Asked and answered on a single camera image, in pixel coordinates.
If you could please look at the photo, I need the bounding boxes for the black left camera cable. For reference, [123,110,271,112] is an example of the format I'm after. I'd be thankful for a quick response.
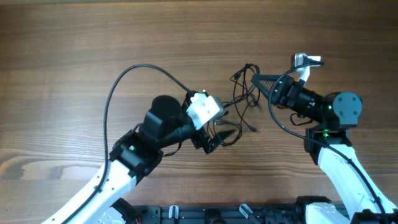
[62,63,191,224]

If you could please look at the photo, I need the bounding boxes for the black camera cable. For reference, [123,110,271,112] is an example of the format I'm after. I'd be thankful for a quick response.
[62,63,191,224]
[267,61,391,224]

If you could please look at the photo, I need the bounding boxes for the black right camera cable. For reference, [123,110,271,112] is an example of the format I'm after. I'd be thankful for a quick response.
[267,61,391,224]

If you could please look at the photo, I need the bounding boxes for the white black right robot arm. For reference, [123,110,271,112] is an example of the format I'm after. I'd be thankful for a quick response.
[252,75,397,223]

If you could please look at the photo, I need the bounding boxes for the thin black cables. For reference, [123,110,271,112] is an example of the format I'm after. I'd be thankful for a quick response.
[208,63,261,147]

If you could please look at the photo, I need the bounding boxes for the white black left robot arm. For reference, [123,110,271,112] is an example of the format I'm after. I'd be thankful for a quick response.
[46,91,234,223]

